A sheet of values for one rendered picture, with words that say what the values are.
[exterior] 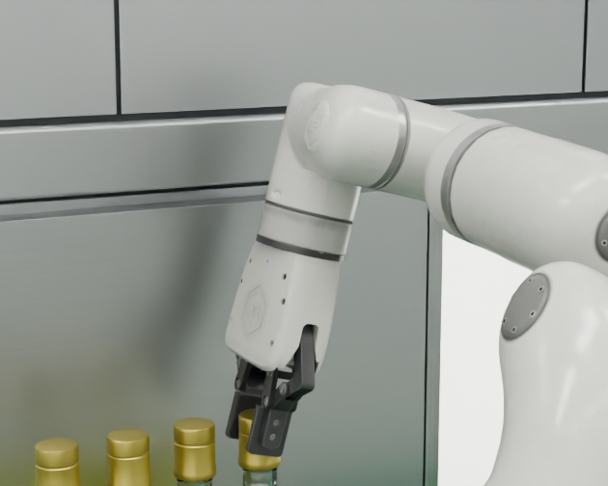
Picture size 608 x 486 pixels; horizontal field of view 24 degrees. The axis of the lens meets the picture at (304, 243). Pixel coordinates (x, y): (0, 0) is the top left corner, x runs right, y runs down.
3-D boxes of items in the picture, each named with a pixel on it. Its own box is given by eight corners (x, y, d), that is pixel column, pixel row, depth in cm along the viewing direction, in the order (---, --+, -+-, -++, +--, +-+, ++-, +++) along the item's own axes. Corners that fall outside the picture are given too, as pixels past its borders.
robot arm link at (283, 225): (243, 194, 119) (235, 226, 119) (289, 210, 111) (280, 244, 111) (319, 210, 122) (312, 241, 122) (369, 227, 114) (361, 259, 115)
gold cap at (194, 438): (206, 464, 118) (206, 414, 117) (223, 477, 115) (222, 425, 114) (166, 471, 116) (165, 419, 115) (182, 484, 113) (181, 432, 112)
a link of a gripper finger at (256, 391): (231, 353, 120) (212, 427, 121) (245, 362, 118) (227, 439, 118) (263, 358, 122) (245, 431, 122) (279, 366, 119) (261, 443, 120)
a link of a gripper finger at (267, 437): (262, 372, 115) (243, 450, 115) (279, 382, 112) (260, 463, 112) (296, 377, 116) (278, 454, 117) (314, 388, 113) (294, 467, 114)
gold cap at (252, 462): (269, 453, 120) (269, 405, 119) (287, 467, 117) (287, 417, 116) (231, 460, 119) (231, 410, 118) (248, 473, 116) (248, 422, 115)
